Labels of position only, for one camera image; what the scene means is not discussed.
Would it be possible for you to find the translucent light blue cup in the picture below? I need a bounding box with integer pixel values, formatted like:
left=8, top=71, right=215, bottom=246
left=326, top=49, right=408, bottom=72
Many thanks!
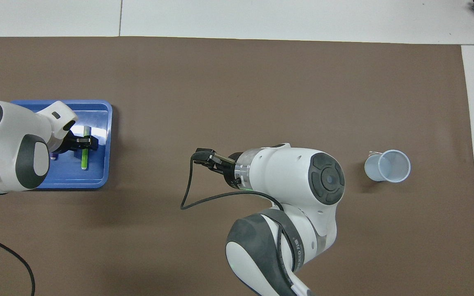
left=364, top=149, right=411, bottom=183

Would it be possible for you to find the blue plastic tray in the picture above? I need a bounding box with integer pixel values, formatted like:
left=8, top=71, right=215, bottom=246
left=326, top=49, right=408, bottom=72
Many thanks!
left=10, top=99, right=113, bottom=190

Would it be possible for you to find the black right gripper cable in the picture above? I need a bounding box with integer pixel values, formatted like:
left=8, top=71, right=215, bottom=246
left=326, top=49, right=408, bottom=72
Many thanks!
left=180, top=150, right=299, bottom=274

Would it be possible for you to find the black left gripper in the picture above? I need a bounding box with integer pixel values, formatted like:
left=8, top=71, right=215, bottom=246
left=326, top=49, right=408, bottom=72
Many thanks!
left=52, top=130, right=99, bottom=159

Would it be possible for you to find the brown table mat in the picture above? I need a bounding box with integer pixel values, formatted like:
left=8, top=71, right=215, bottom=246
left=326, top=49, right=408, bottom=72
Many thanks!
left=0, top=36, right=474, bottom=296

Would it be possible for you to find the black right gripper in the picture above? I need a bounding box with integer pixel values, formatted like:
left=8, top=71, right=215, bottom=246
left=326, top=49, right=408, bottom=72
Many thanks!
left=195, top=148, right=246, bottom=190

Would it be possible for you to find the green pen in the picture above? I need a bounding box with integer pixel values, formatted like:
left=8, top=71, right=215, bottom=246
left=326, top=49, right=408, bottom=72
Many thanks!
left=81, top=125, right=91, bottom=170

